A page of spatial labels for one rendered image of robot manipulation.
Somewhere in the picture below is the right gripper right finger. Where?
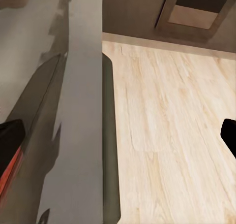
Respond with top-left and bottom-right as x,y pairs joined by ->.
220,118 -> 236,158

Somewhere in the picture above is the parer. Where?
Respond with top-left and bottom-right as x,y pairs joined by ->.
0,54 -> 60,201

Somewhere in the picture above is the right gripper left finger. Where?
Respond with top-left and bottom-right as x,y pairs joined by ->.
0,119 -> 26,177

